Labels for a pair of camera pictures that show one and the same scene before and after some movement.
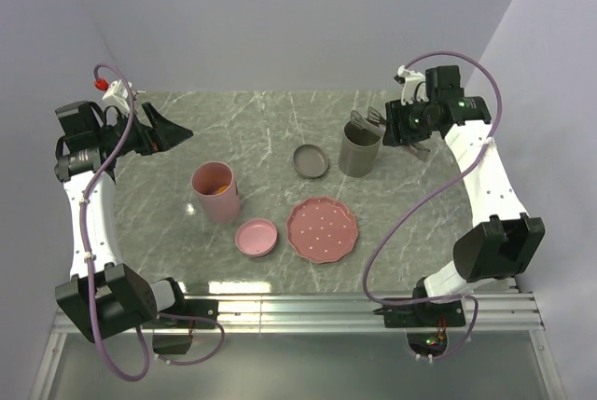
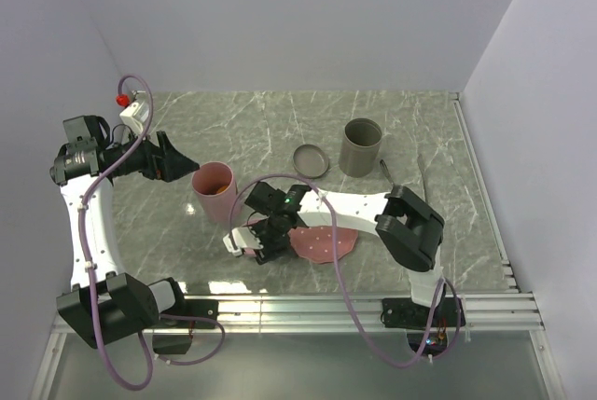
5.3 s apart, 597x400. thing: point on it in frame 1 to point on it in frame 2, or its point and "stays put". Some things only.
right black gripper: x=395 y=113 to x=270 y=252
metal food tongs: x=377 y=123 to x=397 y=190
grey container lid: x=311 y=160 stays put
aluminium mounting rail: x=505 y=310 stays put
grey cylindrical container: x=357 y=150 stays put
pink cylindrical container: x=215 y=185 stays put
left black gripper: x=161 y=137 to x=159 y=166
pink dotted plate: x=322 y=229 stays put
